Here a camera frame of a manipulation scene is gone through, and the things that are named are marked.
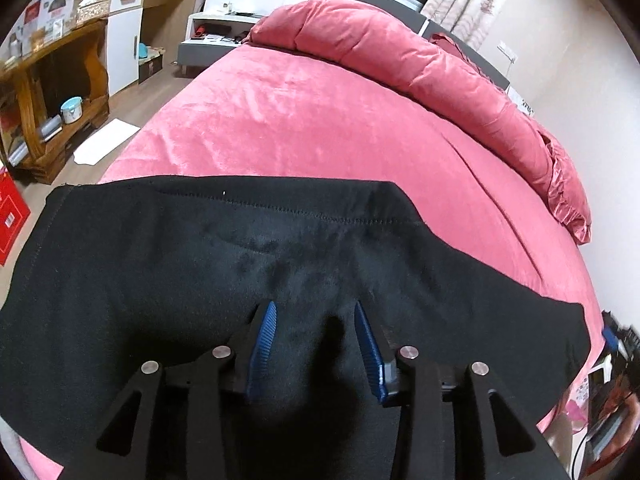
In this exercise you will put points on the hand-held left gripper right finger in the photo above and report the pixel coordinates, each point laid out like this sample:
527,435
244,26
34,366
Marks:
370,355

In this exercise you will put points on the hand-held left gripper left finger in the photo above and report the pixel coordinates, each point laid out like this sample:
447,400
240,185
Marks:
262,345

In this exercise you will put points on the black pants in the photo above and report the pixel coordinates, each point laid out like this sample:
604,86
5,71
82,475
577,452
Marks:
175,260

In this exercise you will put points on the pink bed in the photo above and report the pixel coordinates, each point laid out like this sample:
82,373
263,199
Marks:
325,125

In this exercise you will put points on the pink ruffled pillow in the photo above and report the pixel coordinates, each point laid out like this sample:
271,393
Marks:
565,195

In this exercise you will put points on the white paper sheet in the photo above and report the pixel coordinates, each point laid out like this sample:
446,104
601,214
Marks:
107,140

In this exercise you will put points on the red cardboard box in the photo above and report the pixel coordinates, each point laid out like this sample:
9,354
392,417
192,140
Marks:
10,210

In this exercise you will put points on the small white bedside table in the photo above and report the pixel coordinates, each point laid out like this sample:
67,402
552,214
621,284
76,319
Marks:
522,102

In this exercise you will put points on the white grey nightstand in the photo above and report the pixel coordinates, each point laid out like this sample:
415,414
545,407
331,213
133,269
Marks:
200,52

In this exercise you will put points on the dark storage bin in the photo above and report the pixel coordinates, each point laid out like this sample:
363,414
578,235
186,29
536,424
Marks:
150,67

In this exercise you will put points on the light blue pot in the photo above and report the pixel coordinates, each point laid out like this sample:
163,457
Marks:
71,110

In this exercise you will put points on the silver thermos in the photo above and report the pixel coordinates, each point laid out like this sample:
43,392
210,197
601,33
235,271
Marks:
50,129

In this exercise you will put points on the pink rolled duvet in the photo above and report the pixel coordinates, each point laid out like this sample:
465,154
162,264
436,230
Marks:
375,45

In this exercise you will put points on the light blue container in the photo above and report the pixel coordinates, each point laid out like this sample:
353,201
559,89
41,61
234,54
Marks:
143,51

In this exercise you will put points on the carved wooden shelf unit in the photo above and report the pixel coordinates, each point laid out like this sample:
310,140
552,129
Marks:
95,65

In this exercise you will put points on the white wooden cabinet desk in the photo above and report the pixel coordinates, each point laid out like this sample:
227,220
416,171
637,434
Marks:
122,45

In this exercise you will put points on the wicker tissue box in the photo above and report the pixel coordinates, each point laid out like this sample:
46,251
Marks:
92,10

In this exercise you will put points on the printed appliance box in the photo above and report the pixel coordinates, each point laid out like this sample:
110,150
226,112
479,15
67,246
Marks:
55,2

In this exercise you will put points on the white wall socket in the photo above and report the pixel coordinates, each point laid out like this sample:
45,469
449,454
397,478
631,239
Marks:
506,51

